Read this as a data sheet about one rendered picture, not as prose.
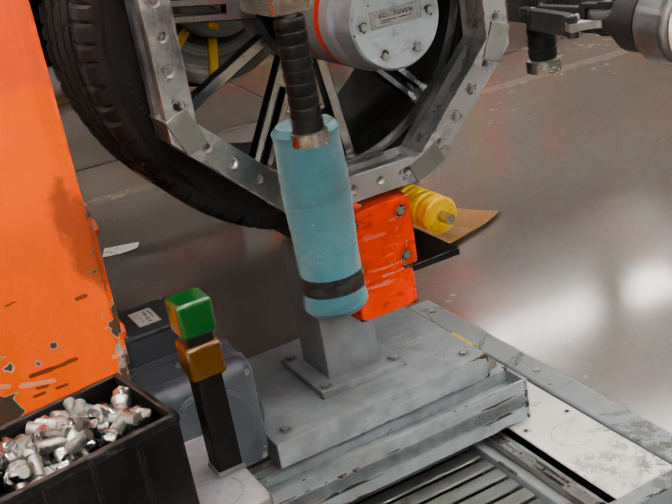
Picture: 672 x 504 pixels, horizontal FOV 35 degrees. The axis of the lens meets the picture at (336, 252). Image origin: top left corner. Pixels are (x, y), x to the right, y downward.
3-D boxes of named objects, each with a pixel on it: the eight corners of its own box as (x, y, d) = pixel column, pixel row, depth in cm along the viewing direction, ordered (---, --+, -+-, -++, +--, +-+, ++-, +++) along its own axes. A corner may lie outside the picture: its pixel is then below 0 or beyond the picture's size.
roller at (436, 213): (371, 189, 185) (366, 158, 183) (469, 231, 161) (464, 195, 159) (342, 199, 183) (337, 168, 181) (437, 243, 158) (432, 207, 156)
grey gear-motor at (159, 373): (198, 434, 197) (156, 263, 184) (299, 546, 162) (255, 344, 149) (105, 473, 190) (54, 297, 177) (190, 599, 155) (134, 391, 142)
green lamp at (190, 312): (205, 318, 114) (197, 284, 112) (219, 330, 111) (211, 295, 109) (170, 331, 112) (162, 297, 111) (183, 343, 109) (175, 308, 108)
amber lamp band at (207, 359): (214, 359, 116) (206, 326, 114) (228, 372, 113) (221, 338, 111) (180, 372, 114) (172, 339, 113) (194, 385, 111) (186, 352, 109)
